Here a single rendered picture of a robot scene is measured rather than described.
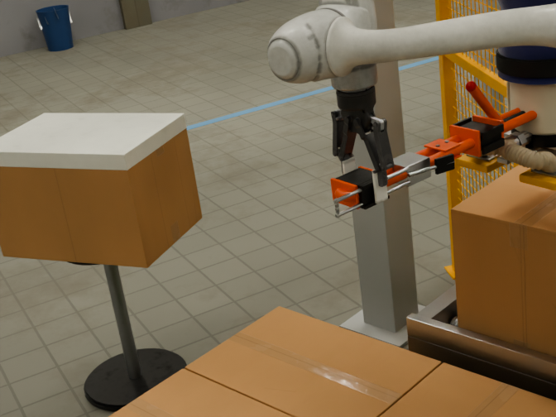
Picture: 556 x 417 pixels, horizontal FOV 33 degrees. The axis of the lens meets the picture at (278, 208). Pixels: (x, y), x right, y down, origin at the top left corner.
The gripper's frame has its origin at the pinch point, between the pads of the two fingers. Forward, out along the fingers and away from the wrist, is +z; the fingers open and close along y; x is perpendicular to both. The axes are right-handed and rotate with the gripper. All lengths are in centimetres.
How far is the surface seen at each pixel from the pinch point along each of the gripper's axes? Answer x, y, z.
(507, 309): -48, 6, 53
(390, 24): -110, 107, 3
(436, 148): -20.7, 0.1, -0.9
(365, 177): 0.7, -1.0, -1.9
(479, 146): -30.3, -3.3, 0.9
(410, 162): -11.6, -1.4, -1.1
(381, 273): -96, 109, 96
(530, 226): -50, -1, 28
